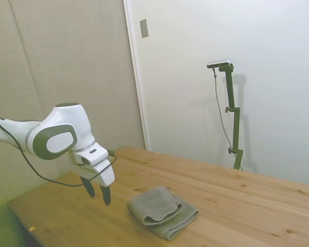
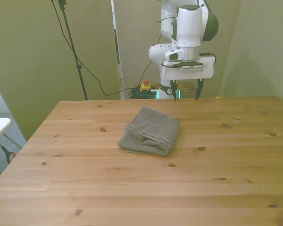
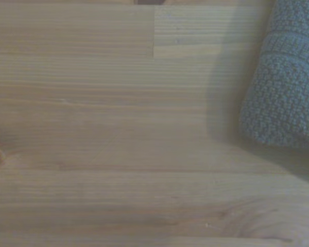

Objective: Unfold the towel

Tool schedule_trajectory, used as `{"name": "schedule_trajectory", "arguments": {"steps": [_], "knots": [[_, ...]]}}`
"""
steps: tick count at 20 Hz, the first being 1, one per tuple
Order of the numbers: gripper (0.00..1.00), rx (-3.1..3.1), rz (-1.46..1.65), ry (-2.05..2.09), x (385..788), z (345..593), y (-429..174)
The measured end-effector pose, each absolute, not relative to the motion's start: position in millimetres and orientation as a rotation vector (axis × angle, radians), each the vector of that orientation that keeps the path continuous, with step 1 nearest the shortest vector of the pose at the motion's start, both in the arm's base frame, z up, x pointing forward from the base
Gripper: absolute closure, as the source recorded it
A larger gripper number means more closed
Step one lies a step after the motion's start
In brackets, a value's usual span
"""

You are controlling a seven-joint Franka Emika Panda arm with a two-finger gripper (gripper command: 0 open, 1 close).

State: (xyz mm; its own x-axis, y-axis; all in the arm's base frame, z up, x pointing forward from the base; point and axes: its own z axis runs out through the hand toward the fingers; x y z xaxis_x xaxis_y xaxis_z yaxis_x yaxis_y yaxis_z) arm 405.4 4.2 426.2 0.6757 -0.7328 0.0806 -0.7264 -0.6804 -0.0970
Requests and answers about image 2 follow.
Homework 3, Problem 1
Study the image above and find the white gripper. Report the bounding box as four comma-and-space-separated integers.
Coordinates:
161, 55, 215, 103

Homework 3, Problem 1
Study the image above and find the grey terry towel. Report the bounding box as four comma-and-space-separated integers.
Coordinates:
117, 105, 182, 157

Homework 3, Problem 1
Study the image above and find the yellow emergency stop button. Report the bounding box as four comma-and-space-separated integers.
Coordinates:
139, 79, 152, 92

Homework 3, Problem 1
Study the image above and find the black clamp with orange tip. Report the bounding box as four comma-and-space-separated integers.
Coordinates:
0, 145, 17, 163

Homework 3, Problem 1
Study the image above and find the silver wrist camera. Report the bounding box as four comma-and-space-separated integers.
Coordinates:
163, 61, 205, 73

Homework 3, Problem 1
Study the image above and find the green coiled cable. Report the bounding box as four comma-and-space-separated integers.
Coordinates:
128, 87, 160, 100

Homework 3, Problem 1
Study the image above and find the black camera stand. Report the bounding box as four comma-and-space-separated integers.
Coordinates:
57, 0, 89, 101

